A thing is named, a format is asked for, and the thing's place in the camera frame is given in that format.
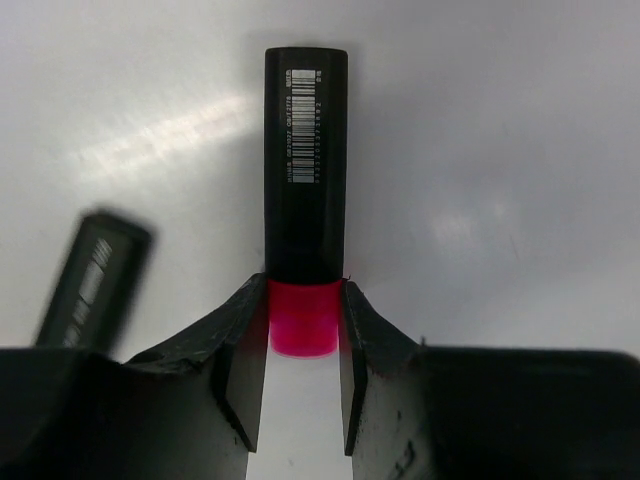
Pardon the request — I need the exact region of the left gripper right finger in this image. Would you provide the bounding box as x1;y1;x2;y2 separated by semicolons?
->
339;281;639;479

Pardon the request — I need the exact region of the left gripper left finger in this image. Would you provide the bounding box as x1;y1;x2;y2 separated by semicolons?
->
1;273;268;479

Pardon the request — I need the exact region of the orange black highlighter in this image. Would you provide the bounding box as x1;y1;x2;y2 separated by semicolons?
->
35;210;153;354

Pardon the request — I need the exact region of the pink black highlighter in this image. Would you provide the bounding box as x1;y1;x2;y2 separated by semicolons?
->
264;47;349;359

